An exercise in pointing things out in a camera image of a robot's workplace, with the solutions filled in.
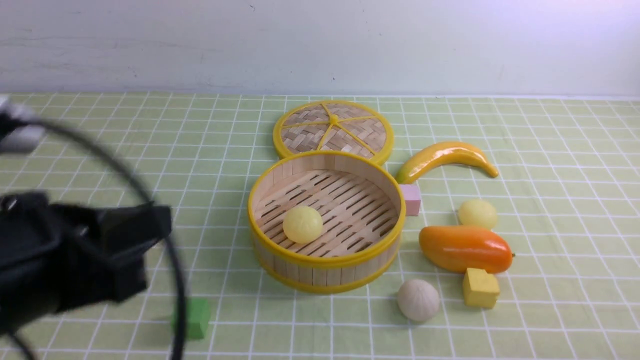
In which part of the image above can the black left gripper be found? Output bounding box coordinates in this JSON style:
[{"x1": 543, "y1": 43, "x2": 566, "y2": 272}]
[{"x1": 0, "y1": 191, "x2": 172, "y2": 335}]

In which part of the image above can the yellow bun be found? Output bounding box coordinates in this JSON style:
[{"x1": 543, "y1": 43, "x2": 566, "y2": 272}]
[
  {"x1": 457, "y1": 198, "x2": 499, "y2": 230},
  {"x1": 282, "y1": 206, "x2": 323, "y2": 244}
]

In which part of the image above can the white bun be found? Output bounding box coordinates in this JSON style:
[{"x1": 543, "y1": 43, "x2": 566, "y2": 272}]
[{"x1": 397, "y1": 278, "x2": 441, "y2": 323}]

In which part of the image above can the bamboo steamer tray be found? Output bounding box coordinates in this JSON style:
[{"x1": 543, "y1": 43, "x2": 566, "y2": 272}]
[{"x1": 247, "y1": 151, "x2": 406, "y2": 294}]

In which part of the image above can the woven bamboo steamer lid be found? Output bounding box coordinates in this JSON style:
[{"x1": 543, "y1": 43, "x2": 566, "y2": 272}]
[{"x1": 272, "y1": 100, "x2": 394, "y2": 166}]

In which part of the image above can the green wooden cube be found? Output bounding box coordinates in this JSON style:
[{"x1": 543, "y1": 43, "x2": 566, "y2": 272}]
[{"x1": 184, "y1": 297, "x2": 211, "y2": 341}]

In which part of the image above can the pink wooden cube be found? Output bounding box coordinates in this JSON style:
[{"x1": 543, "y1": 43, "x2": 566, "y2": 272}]
[{"x1": 398, "y1": 183, "x2": 422, "y2": 217}]

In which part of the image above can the orange toy mango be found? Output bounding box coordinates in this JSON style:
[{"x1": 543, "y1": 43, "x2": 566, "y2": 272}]
[{"x1": 418, "y1": 225, "x2": 515, "y2": 274}]

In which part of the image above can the yellow toy banana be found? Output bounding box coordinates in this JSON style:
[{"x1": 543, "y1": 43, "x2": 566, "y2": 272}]
[{"x1": 395, "y1": 141, "x2": 499, "y2": 184}]

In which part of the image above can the yellow wooden cube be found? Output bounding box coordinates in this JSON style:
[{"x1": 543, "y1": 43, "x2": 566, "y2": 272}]
[{"x1": 462, "y1": 268, "x2": 501, "y2": 309}]

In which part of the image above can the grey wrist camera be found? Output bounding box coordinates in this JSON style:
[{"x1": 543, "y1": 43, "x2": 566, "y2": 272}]
[{"x1": 0, "y1": 94, "x2": 45, "y2": 155}]

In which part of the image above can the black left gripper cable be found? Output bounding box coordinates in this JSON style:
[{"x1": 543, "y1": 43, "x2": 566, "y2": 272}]
[{"x1": 0, "y1": 112, "x2": 188, "y2": 360}]

